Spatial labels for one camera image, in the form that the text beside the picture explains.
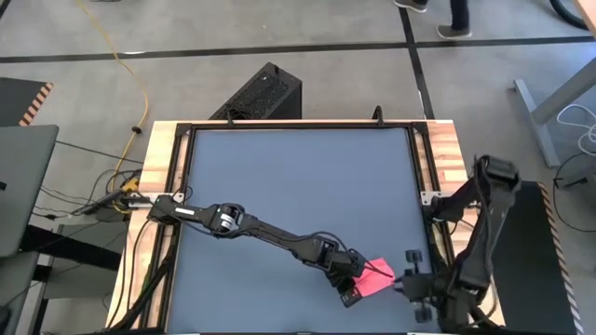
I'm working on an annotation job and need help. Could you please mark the pink terry towel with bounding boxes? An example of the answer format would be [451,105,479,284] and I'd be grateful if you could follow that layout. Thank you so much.
[353,257,398,299]

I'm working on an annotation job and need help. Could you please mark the black hose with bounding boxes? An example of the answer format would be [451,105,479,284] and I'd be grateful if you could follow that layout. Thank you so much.
[548,0,590,32]

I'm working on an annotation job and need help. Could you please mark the yellow floor cable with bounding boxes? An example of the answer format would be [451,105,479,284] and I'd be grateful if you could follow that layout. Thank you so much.
[74,0,150,192]

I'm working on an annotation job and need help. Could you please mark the grey side desk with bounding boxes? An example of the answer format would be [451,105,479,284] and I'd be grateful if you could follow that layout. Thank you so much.
[18,221,129,335]

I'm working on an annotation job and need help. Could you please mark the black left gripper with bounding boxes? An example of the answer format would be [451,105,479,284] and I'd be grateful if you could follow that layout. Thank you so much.
[315,236,397,293]

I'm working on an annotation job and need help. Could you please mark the blue-grey table mat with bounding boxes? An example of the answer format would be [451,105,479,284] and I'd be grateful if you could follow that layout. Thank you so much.
[166,127,443,334]

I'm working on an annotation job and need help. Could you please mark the thin black cable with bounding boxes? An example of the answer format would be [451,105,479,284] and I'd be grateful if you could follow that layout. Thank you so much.
[54,139,144,165]

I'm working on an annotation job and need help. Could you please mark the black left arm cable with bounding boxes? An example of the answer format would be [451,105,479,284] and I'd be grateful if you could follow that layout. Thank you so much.
[306,230,356,256]

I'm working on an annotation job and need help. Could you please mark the grey desk leg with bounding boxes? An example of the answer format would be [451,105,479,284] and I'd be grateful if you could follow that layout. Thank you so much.
[513,58,596,168]

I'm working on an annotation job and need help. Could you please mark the wooden desk top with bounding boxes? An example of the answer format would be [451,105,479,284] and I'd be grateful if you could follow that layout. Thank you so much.
[573,0,596,36]

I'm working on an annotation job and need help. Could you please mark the black cable sleeve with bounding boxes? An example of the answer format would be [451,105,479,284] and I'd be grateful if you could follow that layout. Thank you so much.
[427,250,497,331]
[109,250,181,334]

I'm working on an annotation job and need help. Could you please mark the black looped floor cable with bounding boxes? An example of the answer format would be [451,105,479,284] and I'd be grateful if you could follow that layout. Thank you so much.
[551,152,596,234]

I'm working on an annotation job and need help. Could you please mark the black mat with striped edge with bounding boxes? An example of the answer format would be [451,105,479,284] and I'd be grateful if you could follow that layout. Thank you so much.
[483,180,586,335]
[0,77,55,127]

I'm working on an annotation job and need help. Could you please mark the person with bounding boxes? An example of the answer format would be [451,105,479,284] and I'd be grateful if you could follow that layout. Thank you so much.
[392,0,474,41]

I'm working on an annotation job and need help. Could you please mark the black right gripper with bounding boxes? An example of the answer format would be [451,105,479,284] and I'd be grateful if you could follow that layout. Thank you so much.
[394,248,452,326]

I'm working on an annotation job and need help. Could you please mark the white cable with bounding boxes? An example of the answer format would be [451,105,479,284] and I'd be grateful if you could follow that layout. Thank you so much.
[556,102,596,157]

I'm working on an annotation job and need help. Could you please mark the black perforated computer tower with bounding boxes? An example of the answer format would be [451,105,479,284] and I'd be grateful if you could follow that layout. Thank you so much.
[209,61,303,121]

